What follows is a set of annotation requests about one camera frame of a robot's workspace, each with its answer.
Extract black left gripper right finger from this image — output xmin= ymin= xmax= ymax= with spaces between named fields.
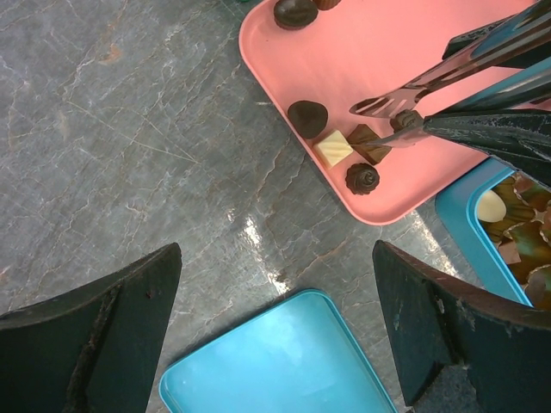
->
xmin=372 ymin=240 xmax=550 ymax=412

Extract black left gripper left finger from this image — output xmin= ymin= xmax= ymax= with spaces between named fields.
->
xmin=1 ymin=243 xmax=182 ymax=412

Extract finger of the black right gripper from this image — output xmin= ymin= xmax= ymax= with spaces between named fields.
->
xmin=442 ymin=19 xmax=550 ymax=69
xmin=424 ymin=109 xmax=550 ymax=185

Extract white oval chocolate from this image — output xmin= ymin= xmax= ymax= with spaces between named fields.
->
xmin=476 ymin=189 xmax=507 ymax=223

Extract blue chocolate tin box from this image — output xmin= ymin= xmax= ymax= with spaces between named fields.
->
xmin=436 ymin=159 xmax=533 ymax=306

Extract metal tongs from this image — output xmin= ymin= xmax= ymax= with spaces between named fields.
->
xmin=348 ymin=0 xmax=551 ymax=147

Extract pink chocolate tray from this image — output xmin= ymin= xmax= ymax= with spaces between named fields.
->
xmin=239 ymin=1 xmax=528 ymax=225

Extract brown plastic chocolate insert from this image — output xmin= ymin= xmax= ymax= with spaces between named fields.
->
xmin=479 ymin=173 xmax=550 ymax=311

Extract dark flower chocolate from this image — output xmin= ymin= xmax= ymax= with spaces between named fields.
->
xmin=390 ymin=109 xmax=424 ymax=133

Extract dark swirl rosette chocolate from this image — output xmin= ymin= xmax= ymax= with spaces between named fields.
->
xmin=345 ymin=163 xmax=380 ymax=195

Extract brown bar chocolate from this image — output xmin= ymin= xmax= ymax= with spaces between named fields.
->
xmin=346 ymin=124 xmax=392 ymax=165

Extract white ridged square chocolate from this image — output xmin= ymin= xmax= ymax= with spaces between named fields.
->
xmin=313 ymin=130 xmax=354 ymax=169

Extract dark teardrop chocolate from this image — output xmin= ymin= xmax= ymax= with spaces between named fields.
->
xmin=287 ymin=100 xmax=328 ymax=139

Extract round dark chocolate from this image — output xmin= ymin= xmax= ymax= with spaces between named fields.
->
xmin=273 ymin=0 xmax=319 ymax=30

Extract blue tin lid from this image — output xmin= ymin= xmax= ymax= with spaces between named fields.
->
xmin=158 ymin=289 xmax=396 ymax=412

